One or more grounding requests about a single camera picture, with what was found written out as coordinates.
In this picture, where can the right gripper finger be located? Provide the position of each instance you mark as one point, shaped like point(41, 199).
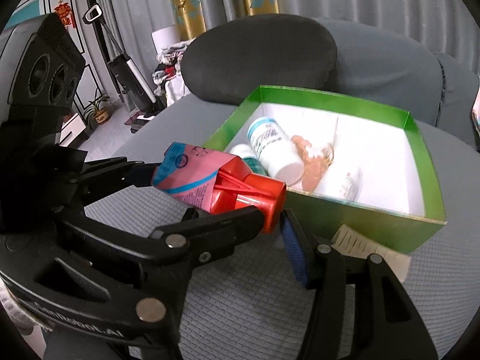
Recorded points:
point(386, 324)

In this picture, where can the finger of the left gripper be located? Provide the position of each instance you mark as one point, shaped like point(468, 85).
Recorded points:
point(101, 178)
point(84, 276)

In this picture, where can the cream hair claw clip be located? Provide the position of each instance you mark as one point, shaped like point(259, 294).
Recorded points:
point(349, 242)

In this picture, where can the pink pouch red cap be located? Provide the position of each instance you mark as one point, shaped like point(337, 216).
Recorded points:
point(218, 182)

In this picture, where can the white bottle green label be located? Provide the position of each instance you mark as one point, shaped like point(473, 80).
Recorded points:
point(246, 153)

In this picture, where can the plain white bottle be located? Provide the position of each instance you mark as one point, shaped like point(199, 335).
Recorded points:
point(341, 183)

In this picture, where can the white bottle blue label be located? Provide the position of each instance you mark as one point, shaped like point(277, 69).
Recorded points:
point(275, 151)

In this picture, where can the pink orange hair claw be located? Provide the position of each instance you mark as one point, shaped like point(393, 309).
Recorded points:
point(316, 159)

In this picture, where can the potted plant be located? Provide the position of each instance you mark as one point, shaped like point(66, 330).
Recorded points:
point(97, 111)

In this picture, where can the black stick vacuum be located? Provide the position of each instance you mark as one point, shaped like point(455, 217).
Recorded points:
point(126, 71)

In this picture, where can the pile of clothes bags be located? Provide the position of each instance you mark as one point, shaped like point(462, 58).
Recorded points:
point(168, 74)

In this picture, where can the black round cushion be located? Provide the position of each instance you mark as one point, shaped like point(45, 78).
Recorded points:
point(228, 62)

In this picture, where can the green cardboard box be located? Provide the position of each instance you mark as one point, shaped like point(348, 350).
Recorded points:
point(400, 203)

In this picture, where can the red chinese knot ornament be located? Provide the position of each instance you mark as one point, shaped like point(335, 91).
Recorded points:
point(64, 11)

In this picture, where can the grey and gold curtain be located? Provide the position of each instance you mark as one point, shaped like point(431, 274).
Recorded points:
point(445, 26)

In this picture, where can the colourful cartoon cloth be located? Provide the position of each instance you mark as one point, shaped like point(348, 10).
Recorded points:
point(475, 113)

